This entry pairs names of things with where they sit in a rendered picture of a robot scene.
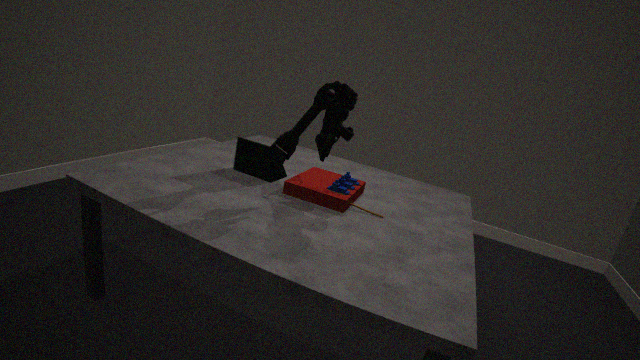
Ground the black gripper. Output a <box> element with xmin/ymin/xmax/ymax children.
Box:
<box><xmin>315</xmin><ymin>116</ymin><xmax>340</xmax><ymax>162</ymax></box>

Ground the blue micro servo with orange cable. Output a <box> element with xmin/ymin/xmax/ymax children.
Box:
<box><xmin>327</xmin><ymin>179</ymin><xmax>383</xmax><ymax>218</ymax></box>

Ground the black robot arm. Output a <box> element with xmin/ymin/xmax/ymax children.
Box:
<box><xmin>271</xmin><ymin>81</ymin><xmax>358</xmax><ymax>164</ymax></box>

